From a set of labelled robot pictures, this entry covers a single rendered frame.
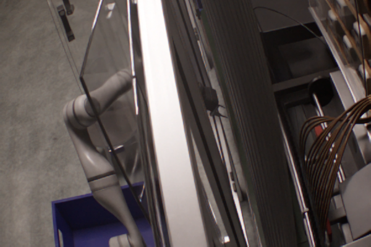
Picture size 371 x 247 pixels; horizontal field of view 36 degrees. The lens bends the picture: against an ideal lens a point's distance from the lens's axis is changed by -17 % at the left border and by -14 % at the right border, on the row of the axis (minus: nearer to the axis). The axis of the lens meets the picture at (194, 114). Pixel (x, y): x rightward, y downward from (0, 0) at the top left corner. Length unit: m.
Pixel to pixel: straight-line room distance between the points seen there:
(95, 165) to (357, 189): 0.79
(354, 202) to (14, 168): 2.53
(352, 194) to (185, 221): 0.79
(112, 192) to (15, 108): 2.25
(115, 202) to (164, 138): 1.08
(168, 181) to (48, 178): 2.72
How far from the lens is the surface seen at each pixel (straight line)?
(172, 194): 0.68
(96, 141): 3.07
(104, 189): 1.80
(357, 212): 1.37
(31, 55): 4.38
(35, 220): 3.25
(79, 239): 2.76
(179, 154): 0.72
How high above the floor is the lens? 2.29
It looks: 43 degrees down
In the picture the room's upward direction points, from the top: 18 degrees counter-clockwise
